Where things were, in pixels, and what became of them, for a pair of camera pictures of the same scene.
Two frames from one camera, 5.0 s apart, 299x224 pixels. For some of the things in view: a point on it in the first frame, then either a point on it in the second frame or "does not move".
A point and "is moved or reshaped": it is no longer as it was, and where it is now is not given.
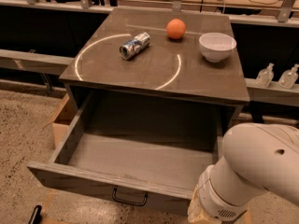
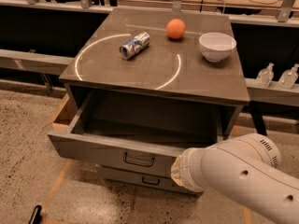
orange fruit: (176, 28) does not move
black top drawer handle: (129, 203) → (139, 164)
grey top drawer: (145, 148) is moved or reshaped
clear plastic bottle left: (264, 77) does not move
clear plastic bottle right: (288, 77) does not move
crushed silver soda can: (133, 47) does not move
